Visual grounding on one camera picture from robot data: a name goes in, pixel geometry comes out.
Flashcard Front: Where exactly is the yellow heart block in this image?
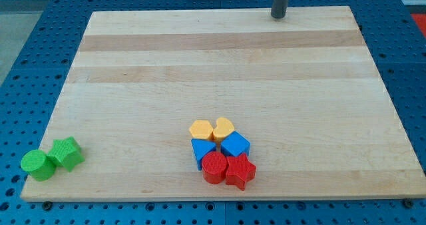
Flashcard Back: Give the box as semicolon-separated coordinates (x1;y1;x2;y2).
213;117;235;142

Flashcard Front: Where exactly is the yellow hexagon block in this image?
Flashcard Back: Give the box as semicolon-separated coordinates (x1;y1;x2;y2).
189;120;214;140

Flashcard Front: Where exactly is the blue triangle block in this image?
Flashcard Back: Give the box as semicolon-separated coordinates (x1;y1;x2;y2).
191;138;216;170

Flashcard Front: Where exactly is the blue cube block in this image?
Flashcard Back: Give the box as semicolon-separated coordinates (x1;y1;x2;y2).
221;131;251;156

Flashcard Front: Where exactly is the red cylinder block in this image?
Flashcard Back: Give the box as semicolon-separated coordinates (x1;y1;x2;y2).
202;151;228;184

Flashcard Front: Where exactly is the red star block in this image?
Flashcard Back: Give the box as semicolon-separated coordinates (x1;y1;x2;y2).
225;152;257;191

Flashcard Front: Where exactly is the wooden board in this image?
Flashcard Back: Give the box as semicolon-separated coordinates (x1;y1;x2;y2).
21;6;425;202

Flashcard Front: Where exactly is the grey cylindrical pointer rod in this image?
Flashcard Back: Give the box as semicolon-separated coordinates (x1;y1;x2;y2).
270;0;289;19

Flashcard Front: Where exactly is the green star block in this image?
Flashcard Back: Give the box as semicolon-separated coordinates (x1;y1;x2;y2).
47;136;85;172

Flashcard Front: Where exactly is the green cylinder block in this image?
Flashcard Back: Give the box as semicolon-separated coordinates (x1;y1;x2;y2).
21;150;56;182

